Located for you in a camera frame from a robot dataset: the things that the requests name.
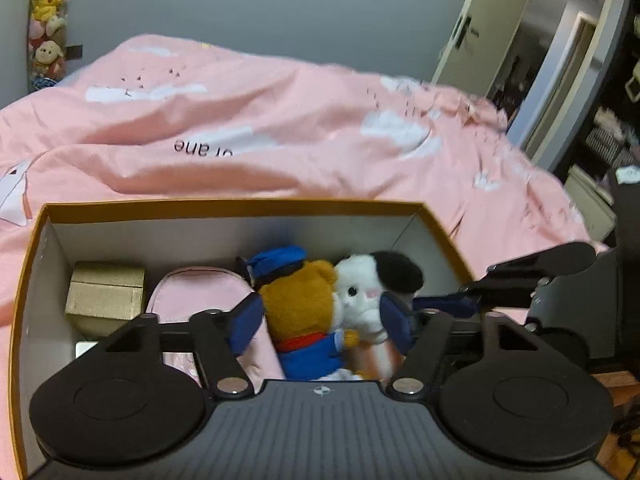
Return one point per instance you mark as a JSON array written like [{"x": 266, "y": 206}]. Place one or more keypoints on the grey door frame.
[{"x": 590, "y": 75}]

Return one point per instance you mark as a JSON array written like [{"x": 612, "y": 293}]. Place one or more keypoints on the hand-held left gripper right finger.
[{"x": 396, "y": 322}]

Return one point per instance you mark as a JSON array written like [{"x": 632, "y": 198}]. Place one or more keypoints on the brown monkey plush toy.
[{"x": 47, "y": 57}]

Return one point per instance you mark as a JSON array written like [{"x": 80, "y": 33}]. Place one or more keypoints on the yellow plush toy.
[{"x": 50, "y": 2}]

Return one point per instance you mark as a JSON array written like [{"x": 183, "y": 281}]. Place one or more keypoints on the white storage box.
[{"x": 592, "y": 205}]

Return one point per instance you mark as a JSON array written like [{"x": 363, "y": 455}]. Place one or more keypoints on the orange cardboard box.
[{"x": 150, "y": 225}]

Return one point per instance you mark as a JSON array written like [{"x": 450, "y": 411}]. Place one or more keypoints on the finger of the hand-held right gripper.
[
  {"x": 545, "y": 259},
  {"x": 445, "y": 305}
]

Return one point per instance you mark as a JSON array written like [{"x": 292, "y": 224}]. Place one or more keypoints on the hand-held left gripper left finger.
[{"x": 246, "y": 321}]

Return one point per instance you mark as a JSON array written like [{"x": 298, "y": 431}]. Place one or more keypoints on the white door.
[{"x": 480, "y": 0}]

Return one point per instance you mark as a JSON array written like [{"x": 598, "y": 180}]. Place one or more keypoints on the white dog plush black ear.
[{"x": 360, "y": 290}]

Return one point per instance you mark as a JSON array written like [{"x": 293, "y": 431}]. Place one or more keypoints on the wall socket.
[{"x": 74, "y": 51}]

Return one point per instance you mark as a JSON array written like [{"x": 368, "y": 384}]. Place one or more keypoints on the small gold box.
[{"x": 105, "y": 290}]

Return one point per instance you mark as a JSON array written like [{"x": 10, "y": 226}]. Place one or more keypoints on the pink pouch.
[{"x": 200, "y": 290}]

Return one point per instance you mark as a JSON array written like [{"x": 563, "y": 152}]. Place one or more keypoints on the pink printed blanket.
[{"x": 250, "y": 110}]

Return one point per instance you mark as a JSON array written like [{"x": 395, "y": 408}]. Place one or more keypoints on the striped storage basket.
[{"x": 606, "y": 144}]

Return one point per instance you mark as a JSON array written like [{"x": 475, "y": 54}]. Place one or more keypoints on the brown bear plush blue hat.
[{"x": 295, "y": 305}]

